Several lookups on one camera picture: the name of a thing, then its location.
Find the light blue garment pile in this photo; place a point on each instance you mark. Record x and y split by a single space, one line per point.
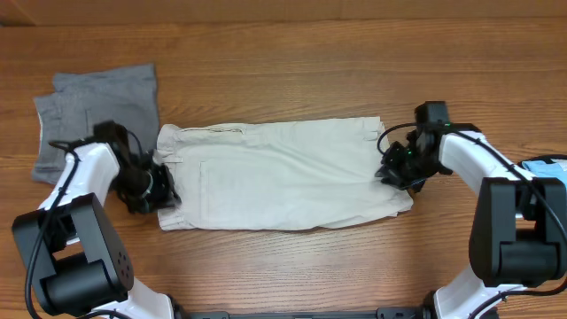
549 166

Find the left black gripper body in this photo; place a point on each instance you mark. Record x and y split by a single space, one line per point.
143 189

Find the folded grey shorts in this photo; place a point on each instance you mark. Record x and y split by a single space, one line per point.
126 95

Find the beige shorts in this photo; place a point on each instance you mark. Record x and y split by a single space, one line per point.
294 175

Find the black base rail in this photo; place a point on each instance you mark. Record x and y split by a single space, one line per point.
305 315

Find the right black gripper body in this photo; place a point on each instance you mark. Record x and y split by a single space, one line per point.
412 168

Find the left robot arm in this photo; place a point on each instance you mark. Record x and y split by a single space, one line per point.
75 260

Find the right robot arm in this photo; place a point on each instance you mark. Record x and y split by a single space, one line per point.
517 243

